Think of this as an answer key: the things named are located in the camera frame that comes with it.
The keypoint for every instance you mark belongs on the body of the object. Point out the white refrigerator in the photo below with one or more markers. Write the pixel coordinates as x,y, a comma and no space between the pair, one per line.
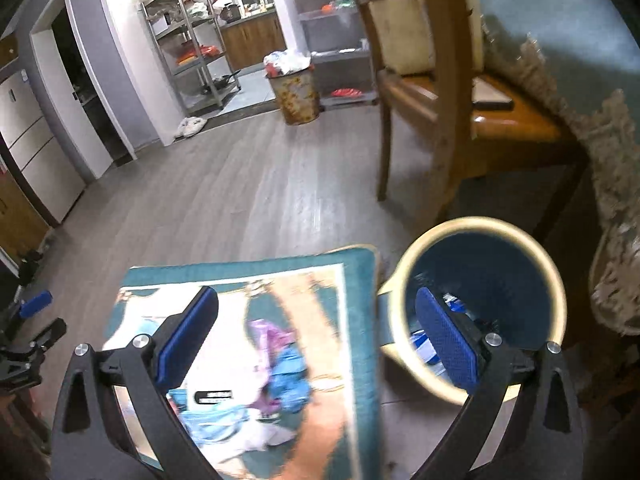
35,145

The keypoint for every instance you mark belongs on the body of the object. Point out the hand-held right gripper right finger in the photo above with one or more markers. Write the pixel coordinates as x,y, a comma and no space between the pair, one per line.
445,340

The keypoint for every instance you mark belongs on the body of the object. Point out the white crumpled paper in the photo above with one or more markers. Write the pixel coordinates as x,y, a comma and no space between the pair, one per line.
267,435

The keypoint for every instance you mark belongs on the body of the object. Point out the brown wooden cabinet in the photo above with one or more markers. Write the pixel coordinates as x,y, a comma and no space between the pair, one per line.
17,215

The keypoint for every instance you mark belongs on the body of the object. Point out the lace-edged tablecloth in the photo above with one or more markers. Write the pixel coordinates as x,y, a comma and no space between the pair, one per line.
615,170

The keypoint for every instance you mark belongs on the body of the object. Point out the white door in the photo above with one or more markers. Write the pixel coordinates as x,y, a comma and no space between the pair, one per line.
75,120

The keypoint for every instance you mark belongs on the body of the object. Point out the blue crumpled wrapper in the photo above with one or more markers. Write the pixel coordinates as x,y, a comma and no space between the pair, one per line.
290,375

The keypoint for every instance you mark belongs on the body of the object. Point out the metal shelf rack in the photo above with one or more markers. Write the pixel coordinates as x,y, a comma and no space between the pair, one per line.
200,50

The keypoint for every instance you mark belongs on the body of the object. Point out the wooden chair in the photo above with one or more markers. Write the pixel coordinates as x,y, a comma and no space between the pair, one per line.
450,125

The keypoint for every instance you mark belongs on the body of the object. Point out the blue bin with yellow rim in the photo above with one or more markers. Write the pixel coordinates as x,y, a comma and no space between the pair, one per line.
500,270

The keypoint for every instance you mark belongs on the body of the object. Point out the blue white wrapper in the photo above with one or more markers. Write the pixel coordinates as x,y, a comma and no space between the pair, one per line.
424,349

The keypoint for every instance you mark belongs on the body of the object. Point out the white bag of rubbish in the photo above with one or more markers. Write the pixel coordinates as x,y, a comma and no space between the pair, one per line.
287,62

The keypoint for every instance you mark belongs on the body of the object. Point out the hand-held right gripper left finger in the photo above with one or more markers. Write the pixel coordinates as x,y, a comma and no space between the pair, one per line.
185,340

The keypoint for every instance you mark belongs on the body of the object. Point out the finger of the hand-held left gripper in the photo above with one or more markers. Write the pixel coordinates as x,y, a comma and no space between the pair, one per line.
36,303
50,334

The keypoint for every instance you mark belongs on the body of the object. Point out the floral trash can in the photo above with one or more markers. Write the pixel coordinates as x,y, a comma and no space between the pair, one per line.
297,97

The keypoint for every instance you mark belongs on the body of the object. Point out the grey shelf unit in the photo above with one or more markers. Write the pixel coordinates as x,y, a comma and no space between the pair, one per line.
340,50

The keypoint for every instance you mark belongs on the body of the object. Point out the black frying pan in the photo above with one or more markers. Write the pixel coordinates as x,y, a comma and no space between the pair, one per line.
220,82

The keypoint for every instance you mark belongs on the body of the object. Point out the teal printed floor mat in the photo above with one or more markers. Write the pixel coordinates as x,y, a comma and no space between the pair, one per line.
357,360

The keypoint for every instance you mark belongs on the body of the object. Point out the light blue wrapper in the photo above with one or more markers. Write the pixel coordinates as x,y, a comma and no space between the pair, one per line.
215,425

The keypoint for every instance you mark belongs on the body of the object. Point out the flat white black-edged object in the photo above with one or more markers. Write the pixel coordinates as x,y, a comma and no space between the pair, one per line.
492,92

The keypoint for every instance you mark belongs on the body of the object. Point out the wooden kitchen cabinet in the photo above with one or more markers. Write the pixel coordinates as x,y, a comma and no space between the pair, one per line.
255,40

